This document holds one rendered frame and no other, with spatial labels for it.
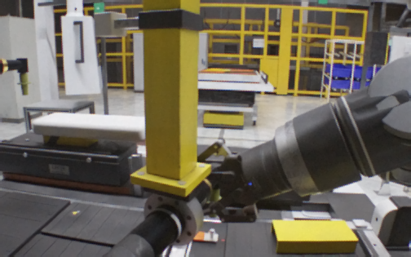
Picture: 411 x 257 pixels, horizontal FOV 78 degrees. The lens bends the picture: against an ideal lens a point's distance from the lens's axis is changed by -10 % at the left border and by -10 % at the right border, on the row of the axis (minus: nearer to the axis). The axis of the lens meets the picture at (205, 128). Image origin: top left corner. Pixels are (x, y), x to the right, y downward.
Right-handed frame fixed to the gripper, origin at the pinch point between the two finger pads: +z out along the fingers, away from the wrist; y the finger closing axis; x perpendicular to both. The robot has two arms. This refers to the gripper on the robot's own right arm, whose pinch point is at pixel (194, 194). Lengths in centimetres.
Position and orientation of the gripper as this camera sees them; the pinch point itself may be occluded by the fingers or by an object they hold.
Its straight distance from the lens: 47.1
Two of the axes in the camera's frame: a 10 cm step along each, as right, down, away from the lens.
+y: 4.4, 9.0, 0.4
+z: -8.1, 3.8, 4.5
